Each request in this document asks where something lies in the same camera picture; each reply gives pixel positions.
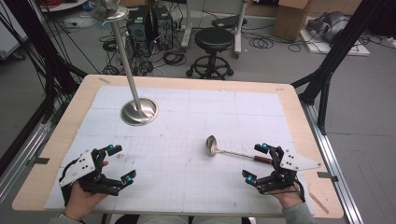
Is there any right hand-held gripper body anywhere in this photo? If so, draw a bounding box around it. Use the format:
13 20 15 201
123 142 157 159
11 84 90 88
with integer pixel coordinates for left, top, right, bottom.
257 146 322 196

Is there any black round stool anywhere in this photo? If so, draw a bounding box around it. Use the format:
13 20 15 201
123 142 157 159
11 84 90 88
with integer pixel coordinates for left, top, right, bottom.
185 26 235 80

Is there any person's left hand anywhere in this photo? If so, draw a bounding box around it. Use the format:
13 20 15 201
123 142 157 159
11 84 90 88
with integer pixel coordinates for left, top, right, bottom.
64 160 110 222

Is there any aluminium rail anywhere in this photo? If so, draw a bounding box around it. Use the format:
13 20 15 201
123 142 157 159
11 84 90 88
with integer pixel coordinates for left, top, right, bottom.
0 120 53 204
302 102 364 224

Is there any metal stand with round base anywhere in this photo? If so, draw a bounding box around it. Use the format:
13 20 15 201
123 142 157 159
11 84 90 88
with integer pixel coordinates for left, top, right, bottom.
92 0 160 127

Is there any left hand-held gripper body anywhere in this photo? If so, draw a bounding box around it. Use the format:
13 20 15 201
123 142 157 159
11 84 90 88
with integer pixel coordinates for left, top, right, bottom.
58 148 123 197

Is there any black metal frame post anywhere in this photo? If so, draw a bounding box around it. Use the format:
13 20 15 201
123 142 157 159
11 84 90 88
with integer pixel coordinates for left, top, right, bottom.
290 0 387 136

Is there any white foam board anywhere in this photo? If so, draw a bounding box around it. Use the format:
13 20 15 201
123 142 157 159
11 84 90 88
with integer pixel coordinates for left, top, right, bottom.
299 29 372 58

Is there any cardboard box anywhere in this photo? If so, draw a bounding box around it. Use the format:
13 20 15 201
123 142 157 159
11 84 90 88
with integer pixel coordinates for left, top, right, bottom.
273 0 313 42

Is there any person's right hand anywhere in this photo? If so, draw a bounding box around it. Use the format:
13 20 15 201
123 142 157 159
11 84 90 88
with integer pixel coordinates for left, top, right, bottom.
268 182 305 210

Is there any white stand leg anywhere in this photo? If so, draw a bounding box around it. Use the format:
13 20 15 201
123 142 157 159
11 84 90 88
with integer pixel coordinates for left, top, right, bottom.
233 0 249 60
181 0 193 51

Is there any thin wooden strip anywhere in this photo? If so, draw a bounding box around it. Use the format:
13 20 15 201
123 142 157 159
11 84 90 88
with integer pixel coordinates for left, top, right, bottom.
308 191 330 216

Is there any black table bracket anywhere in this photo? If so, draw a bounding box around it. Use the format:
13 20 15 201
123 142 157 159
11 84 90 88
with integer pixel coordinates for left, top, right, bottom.
25 156 50 166
317 171 340 183

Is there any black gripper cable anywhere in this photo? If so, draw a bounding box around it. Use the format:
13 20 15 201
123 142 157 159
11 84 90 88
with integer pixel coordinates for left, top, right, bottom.
294 178 306 203

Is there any coiled black cable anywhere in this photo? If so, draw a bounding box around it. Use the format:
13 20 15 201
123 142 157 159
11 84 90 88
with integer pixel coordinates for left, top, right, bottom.
247 36 275 50
163 50 188 67

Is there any black frame with cables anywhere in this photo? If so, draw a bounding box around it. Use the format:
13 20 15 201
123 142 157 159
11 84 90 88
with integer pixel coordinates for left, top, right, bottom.
0 0 89 123

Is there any grey bag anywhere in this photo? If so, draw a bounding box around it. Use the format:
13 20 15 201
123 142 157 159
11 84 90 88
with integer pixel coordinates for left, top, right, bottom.
305 11 351 43

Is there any black flat device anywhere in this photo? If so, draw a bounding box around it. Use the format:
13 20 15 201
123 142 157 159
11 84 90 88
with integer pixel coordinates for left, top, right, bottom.
211 14 248 29

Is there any metal ladle with wooden handle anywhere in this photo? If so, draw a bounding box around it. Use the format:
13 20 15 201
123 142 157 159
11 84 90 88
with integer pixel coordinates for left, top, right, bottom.
205 134 275 165

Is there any white grid mat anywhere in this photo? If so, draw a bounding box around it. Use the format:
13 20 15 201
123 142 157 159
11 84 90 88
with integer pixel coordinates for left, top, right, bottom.
43 85 316 217

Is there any black computer tower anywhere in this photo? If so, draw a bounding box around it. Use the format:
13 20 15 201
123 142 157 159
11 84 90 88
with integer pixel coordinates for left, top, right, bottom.
151 5 174 51
126 6 151 44

